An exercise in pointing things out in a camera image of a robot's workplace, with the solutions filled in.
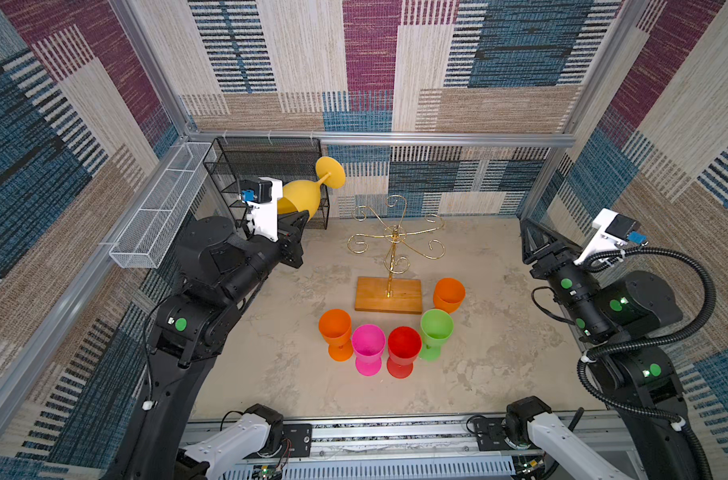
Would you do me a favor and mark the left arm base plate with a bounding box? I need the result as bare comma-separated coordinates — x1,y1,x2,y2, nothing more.
274,423,313,459

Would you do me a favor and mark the gold wire wine glass rack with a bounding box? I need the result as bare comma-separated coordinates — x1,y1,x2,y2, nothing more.
346,195,446,315

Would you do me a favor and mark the black mesh shelf rack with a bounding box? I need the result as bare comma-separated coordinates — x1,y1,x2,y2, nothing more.
204,137,322,228

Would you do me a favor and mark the orange front wine glass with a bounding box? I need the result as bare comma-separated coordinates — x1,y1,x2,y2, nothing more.
319,309,354,362

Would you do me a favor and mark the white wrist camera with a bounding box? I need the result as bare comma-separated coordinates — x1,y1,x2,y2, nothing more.
574,208,648,266
239,177,284,242

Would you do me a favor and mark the green plastic wine glass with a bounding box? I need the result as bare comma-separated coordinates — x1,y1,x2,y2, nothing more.
419,309,454,361

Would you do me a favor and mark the red plastic wine glass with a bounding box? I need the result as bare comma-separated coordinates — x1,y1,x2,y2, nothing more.
387,326,423,379

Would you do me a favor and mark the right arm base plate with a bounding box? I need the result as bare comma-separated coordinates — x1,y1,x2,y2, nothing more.
465,415,534,451

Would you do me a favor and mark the orange wine glass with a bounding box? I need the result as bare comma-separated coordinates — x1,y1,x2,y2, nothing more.
319,309,354,362
433,278,466,314

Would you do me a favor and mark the pink plastic wine glass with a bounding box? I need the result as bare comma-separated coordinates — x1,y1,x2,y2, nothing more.
352,324,386,376

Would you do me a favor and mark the yellow plastic wine glass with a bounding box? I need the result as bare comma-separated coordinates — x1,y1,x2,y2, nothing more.
278,156,346,218

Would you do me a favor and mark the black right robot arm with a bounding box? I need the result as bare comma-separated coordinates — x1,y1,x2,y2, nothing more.
520,209,717,479

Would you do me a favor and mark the orange back wine glass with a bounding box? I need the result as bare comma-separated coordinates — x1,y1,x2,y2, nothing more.
433,278,466,314

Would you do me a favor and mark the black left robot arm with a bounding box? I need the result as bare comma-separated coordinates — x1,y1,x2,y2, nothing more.
105,211,310,479

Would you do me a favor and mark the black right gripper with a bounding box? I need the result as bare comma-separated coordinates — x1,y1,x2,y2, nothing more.
517,217,609,339

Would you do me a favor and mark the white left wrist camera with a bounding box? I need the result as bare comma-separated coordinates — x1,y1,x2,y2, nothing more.
239,177,284,242

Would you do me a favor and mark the white wire mesh basket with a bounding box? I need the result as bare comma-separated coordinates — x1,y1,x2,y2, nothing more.
109,142,213,269

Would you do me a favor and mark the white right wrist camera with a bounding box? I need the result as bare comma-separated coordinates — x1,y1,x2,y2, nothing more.
574,208,648,266

